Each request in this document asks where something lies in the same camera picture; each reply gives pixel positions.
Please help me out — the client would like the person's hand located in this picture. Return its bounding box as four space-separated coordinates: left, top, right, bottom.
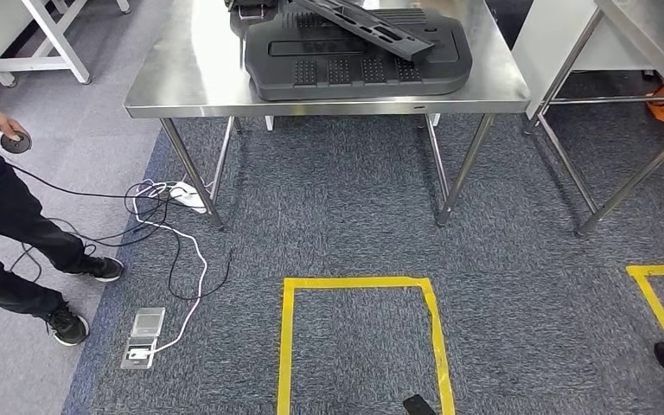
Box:
0 108 30 143

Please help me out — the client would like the black round device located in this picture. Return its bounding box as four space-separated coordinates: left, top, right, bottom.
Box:
0 130 34 155

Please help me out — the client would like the long black plastic panel part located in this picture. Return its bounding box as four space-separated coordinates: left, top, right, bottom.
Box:
291 0 437 62

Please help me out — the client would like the person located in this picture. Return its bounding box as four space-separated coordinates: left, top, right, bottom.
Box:
0 86 125 348

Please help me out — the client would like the white power strip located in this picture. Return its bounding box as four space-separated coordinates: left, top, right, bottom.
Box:
169 182 209 214

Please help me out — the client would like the open silver floor outlet box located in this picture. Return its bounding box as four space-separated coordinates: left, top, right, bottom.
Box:
121 307 167 371

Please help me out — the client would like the black remote controller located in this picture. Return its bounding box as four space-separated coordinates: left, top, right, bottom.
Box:
226 0 280 24

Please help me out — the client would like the large grey moulded panel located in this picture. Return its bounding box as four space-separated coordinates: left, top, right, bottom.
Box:
244 4 474 103

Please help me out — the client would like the black robot foot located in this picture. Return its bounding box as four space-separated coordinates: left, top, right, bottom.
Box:
403 393 437 415

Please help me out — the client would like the white cabinet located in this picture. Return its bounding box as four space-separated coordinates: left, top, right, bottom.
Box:
512 0 654 119

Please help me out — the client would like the yellow floor tape square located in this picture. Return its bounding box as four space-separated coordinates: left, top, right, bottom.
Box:
625 264 664 392

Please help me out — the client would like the white frame table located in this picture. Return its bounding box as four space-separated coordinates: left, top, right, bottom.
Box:
0 0 132 89

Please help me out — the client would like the black floor cable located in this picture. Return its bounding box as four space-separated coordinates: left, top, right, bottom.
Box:
8 163 234 303

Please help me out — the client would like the white floor cable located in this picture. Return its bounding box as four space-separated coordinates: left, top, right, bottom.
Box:
131 180 211 354

